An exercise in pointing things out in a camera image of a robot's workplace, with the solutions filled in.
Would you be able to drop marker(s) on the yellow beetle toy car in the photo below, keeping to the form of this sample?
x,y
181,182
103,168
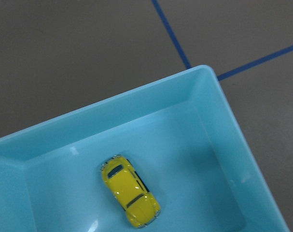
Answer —
x,y
139,204

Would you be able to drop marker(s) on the light blue plastic bin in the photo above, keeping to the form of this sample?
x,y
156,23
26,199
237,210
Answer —
x,y
182,138

